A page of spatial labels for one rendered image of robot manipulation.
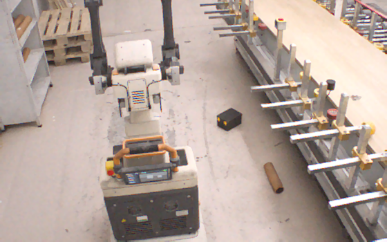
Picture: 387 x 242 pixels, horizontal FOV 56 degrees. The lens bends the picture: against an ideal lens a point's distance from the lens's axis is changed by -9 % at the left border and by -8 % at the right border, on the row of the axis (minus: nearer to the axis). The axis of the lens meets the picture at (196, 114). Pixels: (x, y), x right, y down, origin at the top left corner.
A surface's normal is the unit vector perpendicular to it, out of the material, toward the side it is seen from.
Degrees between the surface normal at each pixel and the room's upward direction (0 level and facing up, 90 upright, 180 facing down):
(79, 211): 0
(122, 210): 90
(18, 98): 90
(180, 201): 90
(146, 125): 82
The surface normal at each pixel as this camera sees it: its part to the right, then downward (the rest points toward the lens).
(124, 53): 0.11, -0.15
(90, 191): -0.03, -0.83
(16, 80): 0.17, 0.55
